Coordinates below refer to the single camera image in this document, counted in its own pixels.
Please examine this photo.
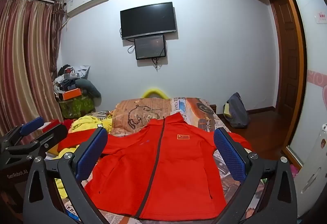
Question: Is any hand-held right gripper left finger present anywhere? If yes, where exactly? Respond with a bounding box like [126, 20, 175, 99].
[22, 127, 113, 224]

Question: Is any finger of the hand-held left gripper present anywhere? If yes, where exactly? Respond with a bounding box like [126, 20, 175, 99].
[5, 123, 69, 160]
[0, 116, 45, 149]

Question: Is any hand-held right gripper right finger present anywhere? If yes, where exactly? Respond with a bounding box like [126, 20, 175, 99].
[213, 127, 299, 224]

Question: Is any red zip jacket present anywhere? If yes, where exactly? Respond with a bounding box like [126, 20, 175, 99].
[57, 112, 253, 220]

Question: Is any red plush cloth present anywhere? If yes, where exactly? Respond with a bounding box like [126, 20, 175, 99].
[63, 119, 77, 135]

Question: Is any yellow printed blanket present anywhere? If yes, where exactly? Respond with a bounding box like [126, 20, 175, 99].
[55, 115, 113, 200]

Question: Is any green patterned cloth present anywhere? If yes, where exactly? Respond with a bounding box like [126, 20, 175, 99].
[59, 96, 95, 120]

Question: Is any grey bag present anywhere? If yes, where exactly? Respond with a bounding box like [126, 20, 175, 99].
[225, 92, 249, 129]

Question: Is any orange box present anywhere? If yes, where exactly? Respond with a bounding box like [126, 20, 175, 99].
[62, 88, 84, 101]

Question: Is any pile of clutter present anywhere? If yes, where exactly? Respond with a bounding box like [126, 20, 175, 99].
[53, 64, 91, 100]

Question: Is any printed bed sheet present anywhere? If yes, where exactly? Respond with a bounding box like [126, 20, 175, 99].
[55, 96, 263, 224]

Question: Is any dark grey pillow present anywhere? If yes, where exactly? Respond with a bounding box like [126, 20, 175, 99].
[75, 78, 102, 99]

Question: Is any striped red curtain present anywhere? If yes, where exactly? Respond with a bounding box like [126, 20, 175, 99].
[0, 0, 65, 138]

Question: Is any white wardrobe sliding door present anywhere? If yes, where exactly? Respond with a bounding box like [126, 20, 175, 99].
[276, 0, 327, 219]

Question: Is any brown wooden door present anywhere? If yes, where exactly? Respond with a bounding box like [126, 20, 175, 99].
[268, 0, 307, 115]

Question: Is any white air conditioner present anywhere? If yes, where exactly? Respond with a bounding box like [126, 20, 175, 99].
[64, 0, 110, 19]

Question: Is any yellow foam ring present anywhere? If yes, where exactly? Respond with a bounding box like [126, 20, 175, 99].
[142, 88, 169, 99]

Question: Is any small black wall monitor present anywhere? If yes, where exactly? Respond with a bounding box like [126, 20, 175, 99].
[134, 34, 167, 60]

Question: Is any black wall television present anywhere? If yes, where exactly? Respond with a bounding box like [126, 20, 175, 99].
[120, 2, 177, 40]

